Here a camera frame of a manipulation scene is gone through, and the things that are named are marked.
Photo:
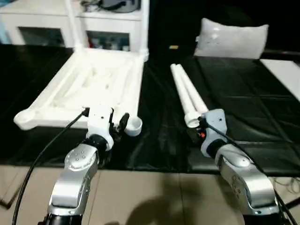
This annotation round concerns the white plastic table leg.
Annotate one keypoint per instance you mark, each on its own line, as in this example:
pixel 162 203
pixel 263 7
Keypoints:
pixel 194 93
pixel 144 28
pixel 72 23
pixel 182 93

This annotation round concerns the white plastic table top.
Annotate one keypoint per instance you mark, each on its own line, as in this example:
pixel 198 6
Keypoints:
pixel 70 93

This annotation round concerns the black mat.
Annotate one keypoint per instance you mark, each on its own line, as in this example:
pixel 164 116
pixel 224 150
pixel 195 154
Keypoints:
pixel 246 93

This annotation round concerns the small white jar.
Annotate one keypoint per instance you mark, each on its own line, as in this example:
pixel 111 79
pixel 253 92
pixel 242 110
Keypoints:
pixel 126 48

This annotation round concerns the small tan tag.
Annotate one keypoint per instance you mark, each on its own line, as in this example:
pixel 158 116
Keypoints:
pixel 174 47

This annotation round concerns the grey cushion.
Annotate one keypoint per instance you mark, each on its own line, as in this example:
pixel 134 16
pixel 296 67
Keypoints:
pixel 232 39

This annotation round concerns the white flat panel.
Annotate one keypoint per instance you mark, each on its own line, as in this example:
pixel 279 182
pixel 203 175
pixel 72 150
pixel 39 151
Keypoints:
pixel 283 75

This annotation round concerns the grey bag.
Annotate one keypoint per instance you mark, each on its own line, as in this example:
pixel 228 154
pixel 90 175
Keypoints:
pixel 119 4

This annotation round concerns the white cabinet with glass doors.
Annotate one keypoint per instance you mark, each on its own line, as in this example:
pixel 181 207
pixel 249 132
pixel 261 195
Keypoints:
pixel 47 20

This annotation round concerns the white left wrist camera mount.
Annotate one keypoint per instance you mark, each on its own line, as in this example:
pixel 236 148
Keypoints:
pixel 100 119

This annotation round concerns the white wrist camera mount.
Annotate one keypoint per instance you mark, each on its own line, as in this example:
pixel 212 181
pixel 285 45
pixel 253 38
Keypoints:
pixel 216 124
pixel 100 119

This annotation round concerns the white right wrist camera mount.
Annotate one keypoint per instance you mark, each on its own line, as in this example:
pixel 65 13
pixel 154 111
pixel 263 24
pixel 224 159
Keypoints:
pixel 216 124

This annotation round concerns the black metal frame bar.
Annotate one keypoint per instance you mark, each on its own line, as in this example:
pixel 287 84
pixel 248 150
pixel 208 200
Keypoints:
pixel 9 207
pixel 294 202

